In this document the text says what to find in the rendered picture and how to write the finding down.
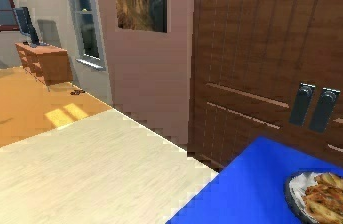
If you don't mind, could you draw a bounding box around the black television set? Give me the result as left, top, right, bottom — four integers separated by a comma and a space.
13, 6, 50, 48

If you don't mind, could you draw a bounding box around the brown wooden double door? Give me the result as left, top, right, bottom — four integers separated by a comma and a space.
187, 0, 343, 176

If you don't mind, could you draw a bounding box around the framed brown picture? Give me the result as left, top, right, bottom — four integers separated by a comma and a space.
115, 0, 169, 34

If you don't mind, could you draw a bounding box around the blue table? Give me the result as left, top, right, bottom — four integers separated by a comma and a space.
165, 135, 343, 224

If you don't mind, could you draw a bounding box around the grey framed window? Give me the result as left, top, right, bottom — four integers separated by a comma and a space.
68, 0, 107, 72

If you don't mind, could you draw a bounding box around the orange wooden chest of drawers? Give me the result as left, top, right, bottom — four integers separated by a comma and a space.
14, 41, 74, 86

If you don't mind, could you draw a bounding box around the grey plate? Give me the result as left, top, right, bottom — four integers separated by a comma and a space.
283, 170, 343, 224

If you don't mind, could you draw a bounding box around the orange cooked food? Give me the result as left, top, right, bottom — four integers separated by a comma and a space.
301, 171, 343, 224

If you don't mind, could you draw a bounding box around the dark grey door handle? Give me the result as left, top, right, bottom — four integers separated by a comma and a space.
308, 87, 341, 133
288, 82, 316, 127

